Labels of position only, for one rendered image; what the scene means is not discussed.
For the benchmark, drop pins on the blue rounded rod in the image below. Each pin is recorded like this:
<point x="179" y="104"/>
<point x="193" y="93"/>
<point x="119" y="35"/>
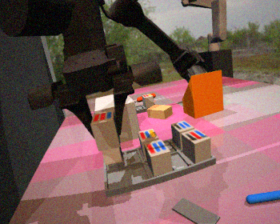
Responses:
<point x="263" y="197"/>

